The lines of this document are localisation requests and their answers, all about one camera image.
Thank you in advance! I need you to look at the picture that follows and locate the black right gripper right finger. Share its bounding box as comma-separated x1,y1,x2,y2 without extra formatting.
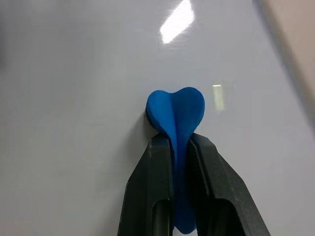
187,132,271,236

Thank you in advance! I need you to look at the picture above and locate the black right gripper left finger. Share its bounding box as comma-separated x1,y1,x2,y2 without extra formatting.
116,133,177,236

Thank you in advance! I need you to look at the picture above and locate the blue silicone disc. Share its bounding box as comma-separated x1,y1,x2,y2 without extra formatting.
144,86,205,235

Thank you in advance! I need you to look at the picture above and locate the white whiteboard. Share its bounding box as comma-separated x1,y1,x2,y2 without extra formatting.
0,0,315,236

